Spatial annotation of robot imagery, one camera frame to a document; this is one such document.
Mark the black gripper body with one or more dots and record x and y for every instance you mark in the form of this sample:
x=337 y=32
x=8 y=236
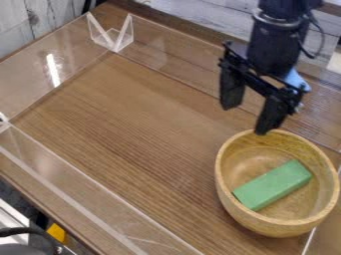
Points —
x=271 y=53

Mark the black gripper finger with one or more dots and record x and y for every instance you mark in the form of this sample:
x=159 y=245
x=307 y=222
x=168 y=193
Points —
x=271 y=116
x=231 y=88

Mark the brown wooden bowl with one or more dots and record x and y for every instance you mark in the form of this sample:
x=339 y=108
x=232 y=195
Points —
x=244 y=157

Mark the green rectangular block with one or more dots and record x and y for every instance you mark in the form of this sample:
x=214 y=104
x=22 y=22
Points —
x=273 y=185

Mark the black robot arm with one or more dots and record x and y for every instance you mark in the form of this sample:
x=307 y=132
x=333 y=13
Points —
x=293 y=87

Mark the clear acrylic corner bracket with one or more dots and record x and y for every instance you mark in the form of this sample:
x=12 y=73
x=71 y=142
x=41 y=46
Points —
x=112 y=39

